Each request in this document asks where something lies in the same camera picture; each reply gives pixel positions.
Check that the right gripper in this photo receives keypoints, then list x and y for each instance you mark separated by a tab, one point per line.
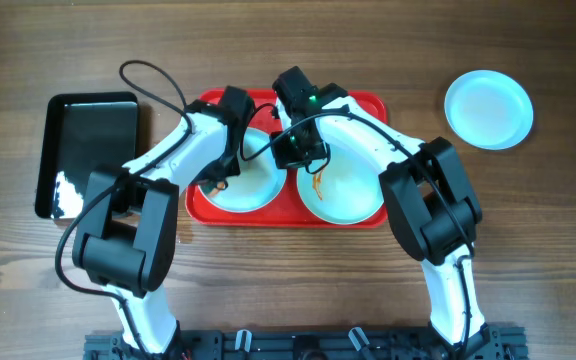
299	157

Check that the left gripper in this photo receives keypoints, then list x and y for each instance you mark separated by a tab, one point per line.
221	173

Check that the green and orange sponge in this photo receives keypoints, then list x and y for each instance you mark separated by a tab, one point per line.
212	189

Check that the light blue plate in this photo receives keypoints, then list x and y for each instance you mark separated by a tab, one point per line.
488	110
345	192
260	180

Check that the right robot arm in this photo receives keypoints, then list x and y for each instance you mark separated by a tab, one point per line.
431	206

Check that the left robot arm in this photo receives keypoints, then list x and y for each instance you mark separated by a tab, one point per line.
126	236

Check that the red plastic tray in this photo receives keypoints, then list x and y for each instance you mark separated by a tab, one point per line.
287	209

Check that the black rectangular tray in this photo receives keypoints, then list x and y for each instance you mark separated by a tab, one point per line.
82	131

